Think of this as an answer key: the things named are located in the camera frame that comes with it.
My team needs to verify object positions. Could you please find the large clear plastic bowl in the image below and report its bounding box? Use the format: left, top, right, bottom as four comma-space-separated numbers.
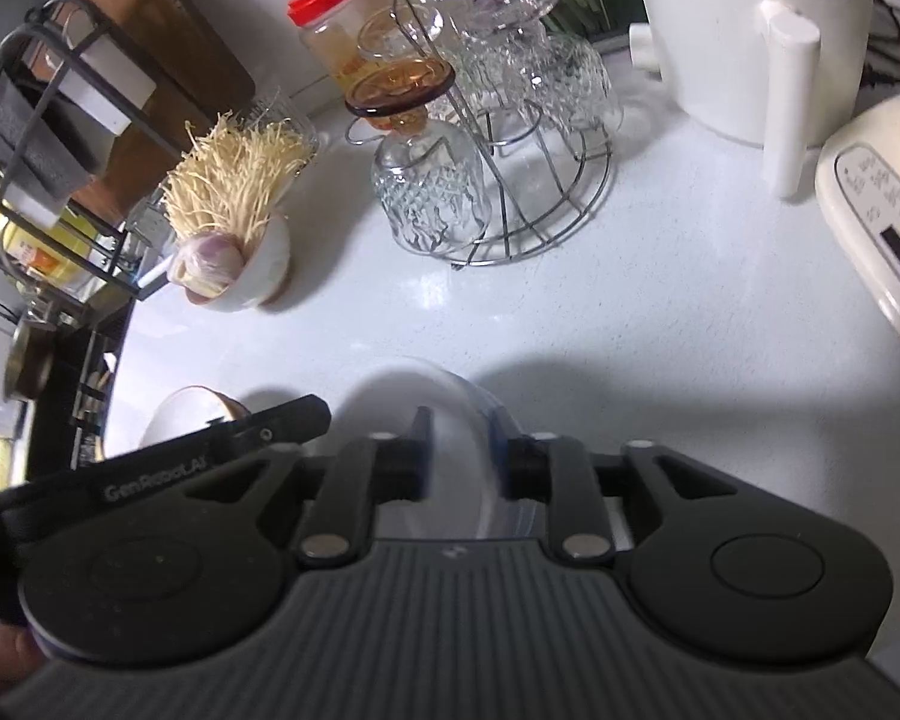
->
322, 358, 543, 541

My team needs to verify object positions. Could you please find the small white ceramic bowl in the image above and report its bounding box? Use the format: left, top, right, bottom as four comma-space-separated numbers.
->
139, 385, 250, 449

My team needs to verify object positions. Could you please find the white bowl with vegetables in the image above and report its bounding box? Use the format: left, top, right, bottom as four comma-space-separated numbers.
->
167, 216, 290, 314

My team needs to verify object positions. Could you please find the sliced purple onion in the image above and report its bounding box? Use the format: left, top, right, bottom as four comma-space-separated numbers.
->
169, 231, 245, 299

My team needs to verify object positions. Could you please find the crystal glass cup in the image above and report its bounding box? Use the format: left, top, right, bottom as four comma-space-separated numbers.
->
370, 119, 493, 257

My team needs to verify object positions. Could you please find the yellow bottle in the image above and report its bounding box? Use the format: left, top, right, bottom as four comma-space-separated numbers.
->
0, 210, 97, 293

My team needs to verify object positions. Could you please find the enoki mushroom bunch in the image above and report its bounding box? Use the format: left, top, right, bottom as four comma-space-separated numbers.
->
162, 112, 317, 255

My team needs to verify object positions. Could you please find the amber glass saucer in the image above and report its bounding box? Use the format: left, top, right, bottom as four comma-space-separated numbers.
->
344, 55, 457, 119

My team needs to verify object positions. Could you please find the glass kettle on base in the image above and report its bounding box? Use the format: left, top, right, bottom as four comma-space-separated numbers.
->
814, 94, 900, 336

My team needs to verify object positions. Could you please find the red-lid plastic jar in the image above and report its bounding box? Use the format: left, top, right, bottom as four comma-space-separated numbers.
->
287, 0, 395, 96

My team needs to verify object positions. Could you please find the wooden cutting board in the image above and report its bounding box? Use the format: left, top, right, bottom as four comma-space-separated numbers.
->
76, 0, 255, 224

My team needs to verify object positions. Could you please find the white electric cooking pot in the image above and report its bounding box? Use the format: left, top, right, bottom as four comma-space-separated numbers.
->
629, 0, 873, 199

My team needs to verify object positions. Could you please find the wire cup holder rack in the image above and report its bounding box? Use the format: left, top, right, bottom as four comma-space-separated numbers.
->
351, 0, 622, 268

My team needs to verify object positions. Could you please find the black wire dish rack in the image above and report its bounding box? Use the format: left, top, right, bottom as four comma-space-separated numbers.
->
0, 0, 183, 305

